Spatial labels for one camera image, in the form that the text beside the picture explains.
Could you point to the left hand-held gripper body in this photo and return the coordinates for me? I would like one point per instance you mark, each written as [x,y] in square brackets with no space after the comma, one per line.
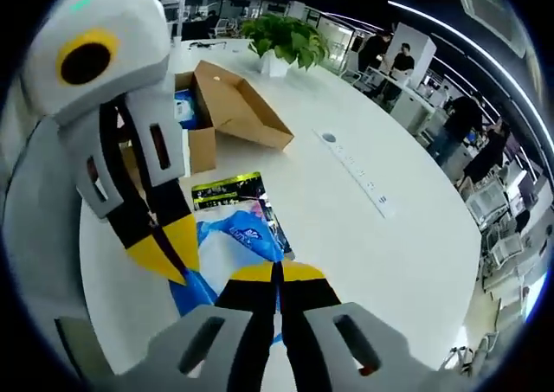
[130,33]

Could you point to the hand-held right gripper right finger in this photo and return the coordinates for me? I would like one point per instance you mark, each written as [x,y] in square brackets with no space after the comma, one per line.
[311,297]

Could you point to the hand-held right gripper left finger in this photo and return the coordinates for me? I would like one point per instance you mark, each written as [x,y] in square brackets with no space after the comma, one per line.
[242,297]

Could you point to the light blue soft packet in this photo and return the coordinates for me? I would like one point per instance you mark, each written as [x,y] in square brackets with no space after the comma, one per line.
[187,106]

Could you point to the blue white soft tissue packet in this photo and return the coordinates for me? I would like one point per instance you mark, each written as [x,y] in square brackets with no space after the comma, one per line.
[242,232]

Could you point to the brown cardboard shoe box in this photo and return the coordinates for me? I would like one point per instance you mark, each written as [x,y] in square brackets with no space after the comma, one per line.
[242,111]

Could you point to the black green soft packet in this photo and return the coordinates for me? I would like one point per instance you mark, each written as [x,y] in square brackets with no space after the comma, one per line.
[225,190]

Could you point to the white table socket panel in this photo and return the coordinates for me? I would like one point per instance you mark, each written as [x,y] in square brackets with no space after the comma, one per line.
[355,171]

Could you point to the green plant in white pot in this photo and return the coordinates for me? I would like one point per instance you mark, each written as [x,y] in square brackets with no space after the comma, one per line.
[287,41]

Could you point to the long curved ceiling light strip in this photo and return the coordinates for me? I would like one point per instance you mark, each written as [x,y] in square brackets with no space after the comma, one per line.
[476,41]

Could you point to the ceiling air conditioner unit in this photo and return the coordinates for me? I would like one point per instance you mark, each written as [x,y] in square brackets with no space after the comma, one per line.
[493,13]

